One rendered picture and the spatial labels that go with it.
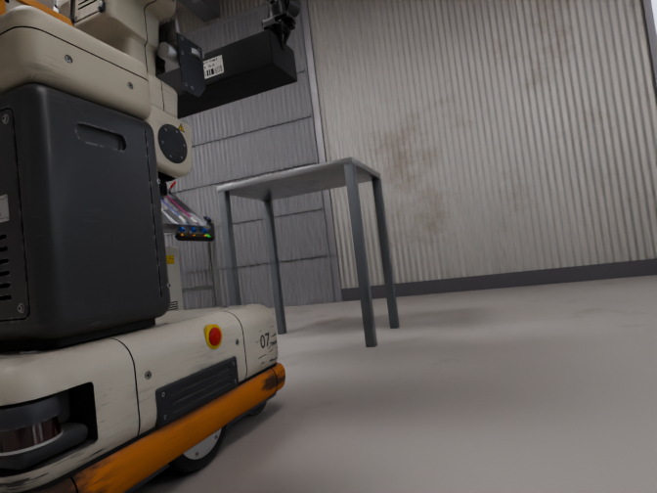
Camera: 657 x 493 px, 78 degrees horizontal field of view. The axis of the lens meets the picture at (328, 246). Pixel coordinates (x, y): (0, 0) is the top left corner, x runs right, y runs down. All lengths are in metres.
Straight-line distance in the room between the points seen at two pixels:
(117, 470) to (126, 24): 1.01
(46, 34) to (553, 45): 3.70
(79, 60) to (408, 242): 3.22
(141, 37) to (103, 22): 0.09
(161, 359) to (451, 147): 3.32
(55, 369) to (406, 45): 3.86
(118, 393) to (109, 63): 0.57
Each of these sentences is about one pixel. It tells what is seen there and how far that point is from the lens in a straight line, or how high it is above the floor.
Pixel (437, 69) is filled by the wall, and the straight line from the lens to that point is 4.03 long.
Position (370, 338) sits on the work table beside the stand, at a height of 0.03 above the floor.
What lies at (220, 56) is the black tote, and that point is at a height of 1.10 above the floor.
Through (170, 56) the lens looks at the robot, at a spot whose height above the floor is 0.97.
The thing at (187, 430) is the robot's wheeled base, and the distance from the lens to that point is 0.84.
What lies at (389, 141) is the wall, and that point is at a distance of 3.90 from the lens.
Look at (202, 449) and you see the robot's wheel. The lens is 0.91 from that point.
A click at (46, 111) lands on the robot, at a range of 0.78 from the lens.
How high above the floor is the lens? 0.36
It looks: 3 degrees up
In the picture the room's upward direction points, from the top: 7 degrees counter-clockwise
